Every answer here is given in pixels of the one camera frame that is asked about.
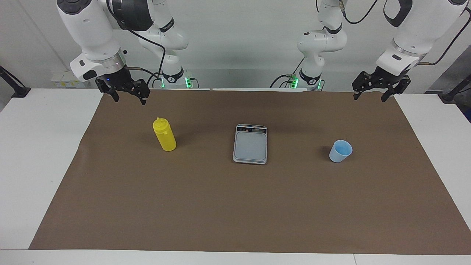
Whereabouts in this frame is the yellow squeeze bottle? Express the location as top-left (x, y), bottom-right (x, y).
top-left (152, 117), bottom-right (177, 152)

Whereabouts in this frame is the light blue plastic cup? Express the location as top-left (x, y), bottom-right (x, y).
top-left (329, 139), bottom-right (353, 163)

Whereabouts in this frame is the silver digital kitchen scale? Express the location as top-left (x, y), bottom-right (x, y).
top-left (233, 124), bottom-right (268, 165)

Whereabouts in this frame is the white power strip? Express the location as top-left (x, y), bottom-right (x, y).
top-left (51, 71), bottom-right (87, 89)

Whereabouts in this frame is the black clamp stand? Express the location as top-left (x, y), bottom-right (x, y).
top-left (0, 66), bottom-right (31, 98)
top-left (438, 74), bottom-right (471, 103)

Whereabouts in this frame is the brown paper table mat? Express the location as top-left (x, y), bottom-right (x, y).
top-left (29, 88), bottom-right (471, 255)

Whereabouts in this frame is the black right base cable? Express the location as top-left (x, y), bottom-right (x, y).
top-left (146, 74), bottom-right (163, 89)

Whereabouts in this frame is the black base cable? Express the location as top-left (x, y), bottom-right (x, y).
top-left (270, 59), bottom-right (306, 89)
top-left (146, 74), bottom-right (163, 89)

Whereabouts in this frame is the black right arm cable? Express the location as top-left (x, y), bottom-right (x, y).
top-left (106, 0), bottom-right (166, 89)

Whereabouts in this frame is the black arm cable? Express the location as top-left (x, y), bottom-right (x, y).
top-left (106, 0), bottom-right (166, 89)
top-left (316, 0), bottom-right (471, 66)

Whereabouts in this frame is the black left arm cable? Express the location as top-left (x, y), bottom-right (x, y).
top-left (316, 0), bottom-right (471, 66)

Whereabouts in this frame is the black left base cable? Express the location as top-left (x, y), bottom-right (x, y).
top-left (270, 59), bottom-right (306, 89)

